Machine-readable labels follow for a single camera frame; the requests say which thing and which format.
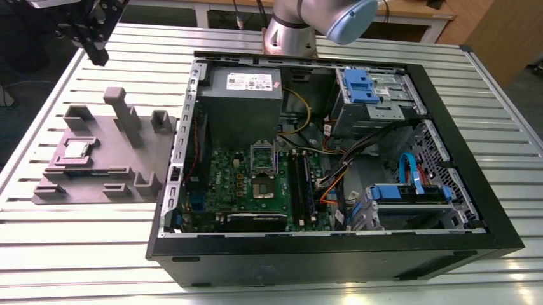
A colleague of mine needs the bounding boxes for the large blue drive latch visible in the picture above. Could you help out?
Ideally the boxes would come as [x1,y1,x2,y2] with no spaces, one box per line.
[345,68,375,93]

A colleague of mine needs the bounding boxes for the blue wire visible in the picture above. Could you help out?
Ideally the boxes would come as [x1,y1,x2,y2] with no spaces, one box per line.
[398,152,426,195]

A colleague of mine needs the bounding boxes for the grey parts rack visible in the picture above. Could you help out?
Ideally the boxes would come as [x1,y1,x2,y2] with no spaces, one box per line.
[30,87,179,206]

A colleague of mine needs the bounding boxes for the orange wires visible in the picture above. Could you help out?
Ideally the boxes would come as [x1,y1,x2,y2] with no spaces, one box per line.
[317,186,343,207]

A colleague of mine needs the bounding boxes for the CPU socket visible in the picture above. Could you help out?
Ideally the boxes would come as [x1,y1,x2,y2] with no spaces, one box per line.
[251,175,278,200]

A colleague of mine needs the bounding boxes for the green motherboard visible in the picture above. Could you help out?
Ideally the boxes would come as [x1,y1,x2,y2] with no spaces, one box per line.
[174,139,337,233]

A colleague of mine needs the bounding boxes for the metal socket cover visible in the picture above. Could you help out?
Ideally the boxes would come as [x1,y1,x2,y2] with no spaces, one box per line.
[250,142,279,177]

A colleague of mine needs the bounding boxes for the black graphics card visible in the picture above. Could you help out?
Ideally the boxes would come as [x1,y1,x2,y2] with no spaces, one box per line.
[214,211,290,233]

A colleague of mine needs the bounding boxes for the wooden cabinet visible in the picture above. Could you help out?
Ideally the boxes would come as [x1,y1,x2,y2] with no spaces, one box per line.
[437,0,543,92]

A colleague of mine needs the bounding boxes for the black RAM slot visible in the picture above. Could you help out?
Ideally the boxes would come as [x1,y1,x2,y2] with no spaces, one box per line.
[298,151,313,224]
[289,151,303,224]
[293,151,307,224]

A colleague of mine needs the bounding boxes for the black cable bundle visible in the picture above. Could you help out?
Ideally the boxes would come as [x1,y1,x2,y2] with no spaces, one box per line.
[335,118,430,159]

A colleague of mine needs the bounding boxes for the metal disk bay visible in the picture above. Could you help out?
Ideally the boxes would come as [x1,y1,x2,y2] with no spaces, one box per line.
[363,183,470,231]

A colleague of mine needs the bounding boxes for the silver CPU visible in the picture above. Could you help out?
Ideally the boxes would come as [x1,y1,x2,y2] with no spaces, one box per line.
[63,142,91,159]

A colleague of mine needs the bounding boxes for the blue disk carrier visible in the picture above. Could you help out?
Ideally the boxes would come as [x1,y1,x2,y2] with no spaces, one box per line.
[370,184,454,205]

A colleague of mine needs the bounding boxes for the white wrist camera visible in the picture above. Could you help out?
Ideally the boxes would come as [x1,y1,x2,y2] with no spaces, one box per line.
[25,0,82,9]

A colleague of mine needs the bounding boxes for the yellow wire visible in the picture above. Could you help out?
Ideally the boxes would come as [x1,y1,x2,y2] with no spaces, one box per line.
[278,87,314,137]

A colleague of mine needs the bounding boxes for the wire bundle with white plug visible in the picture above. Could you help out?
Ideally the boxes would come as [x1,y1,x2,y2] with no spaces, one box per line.
[317,158,354,189]

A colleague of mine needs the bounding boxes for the black PC case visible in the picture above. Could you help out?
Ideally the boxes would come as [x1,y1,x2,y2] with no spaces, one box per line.
[146,50,526,288]

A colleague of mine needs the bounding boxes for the small blue drive latch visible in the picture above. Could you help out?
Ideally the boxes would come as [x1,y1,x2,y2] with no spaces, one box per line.
[351,88,382,105]

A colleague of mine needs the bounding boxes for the grey power supply unit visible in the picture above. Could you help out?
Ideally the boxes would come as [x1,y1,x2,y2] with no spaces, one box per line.
[198,65,285,152]

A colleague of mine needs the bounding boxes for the metal drive cage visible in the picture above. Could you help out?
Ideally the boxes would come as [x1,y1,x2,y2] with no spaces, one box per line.
[330,65,429,138]

